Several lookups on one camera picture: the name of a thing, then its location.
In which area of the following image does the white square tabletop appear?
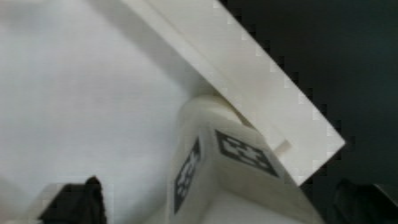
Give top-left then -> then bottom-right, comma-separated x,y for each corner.
0,0 -> 342,224

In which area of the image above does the white table leg with tag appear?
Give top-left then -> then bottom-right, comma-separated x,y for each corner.
143,95 -> 324,224

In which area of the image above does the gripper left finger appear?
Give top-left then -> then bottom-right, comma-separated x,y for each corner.
26,177 -> 106,224

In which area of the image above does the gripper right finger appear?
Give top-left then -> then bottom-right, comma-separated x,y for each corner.
332,179 -> 398,224

